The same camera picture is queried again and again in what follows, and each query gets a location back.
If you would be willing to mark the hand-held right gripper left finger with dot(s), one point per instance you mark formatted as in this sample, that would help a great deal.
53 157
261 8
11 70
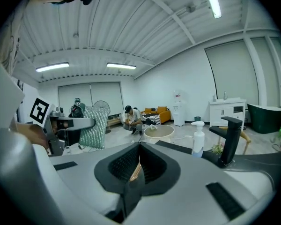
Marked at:
72 184

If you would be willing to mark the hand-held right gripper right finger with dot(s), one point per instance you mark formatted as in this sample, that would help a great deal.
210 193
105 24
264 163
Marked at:
189 196

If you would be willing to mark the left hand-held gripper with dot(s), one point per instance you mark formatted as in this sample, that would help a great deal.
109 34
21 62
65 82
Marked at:
41 112

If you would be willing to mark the person's left forearm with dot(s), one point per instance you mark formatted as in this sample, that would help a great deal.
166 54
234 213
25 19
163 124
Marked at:
32 135

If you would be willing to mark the low wooden bench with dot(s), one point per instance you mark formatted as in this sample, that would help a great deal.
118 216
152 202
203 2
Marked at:
113 122

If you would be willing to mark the small flowering plant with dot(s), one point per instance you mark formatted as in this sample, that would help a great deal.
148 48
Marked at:
217 149

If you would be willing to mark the white pump soap bottle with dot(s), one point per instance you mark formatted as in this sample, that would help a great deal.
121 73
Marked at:
198 139

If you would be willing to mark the long ceiling light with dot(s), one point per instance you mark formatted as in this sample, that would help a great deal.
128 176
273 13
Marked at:
121 66
213 1
52 67

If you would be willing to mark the black faucet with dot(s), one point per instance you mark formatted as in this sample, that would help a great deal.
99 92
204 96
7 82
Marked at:
229 144

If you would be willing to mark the black sink counter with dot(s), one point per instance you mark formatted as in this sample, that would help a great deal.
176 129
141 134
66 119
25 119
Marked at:
248 163

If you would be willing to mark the striped black white blanket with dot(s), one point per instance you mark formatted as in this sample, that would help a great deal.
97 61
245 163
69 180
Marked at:
152 119

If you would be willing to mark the white table flowers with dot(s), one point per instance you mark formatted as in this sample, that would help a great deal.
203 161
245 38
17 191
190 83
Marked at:
152 127

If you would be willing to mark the round white rimmed table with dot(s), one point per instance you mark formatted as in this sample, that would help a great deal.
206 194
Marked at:
159 132

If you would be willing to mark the green waste bin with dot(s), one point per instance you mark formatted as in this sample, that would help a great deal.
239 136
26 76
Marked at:
197 119

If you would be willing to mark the yellow sofa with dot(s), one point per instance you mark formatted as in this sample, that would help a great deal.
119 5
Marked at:
165 116

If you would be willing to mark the white water dispenser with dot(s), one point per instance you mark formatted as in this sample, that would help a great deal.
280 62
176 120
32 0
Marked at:
179 111

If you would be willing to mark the white vanity cabinet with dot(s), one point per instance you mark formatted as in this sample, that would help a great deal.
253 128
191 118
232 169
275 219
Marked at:
221 112

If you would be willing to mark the dark green bathtub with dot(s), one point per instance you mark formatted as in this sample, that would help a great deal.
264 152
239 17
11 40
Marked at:
264 119

